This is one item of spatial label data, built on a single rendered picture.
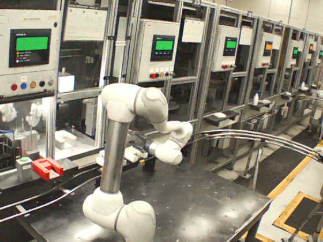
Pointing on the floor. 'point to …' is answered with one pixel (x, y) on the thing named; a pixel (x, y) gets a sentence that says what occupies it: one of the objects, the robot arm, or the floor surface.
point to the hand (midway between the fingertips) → (129, 136)
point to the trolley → (314, 114)
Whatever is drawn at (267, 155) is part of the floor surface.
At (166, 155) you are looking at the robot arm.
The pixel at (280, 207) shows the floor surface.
